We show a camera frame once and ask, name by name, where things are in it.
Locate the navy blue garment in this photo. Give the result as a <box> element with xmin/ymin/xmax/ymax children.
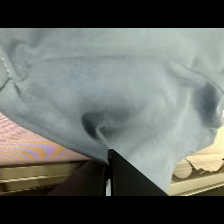
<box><xmin>0</xmin><ymin>27</ymin><xmax>224</xmax><ymax>193</ymax></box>

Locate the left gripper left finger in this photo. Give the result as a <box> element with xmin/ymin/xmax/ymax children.
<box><xmin>49</xmin><ymin>159</ymin><xmax>109</xmax><ymax>197</ymax></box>

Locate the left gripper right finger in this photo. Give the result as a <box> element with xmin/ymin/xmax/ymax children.
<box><xmin>107</xmin><ymin>148</ymin><xmax>169</xmax><ymax>197</ymax></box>

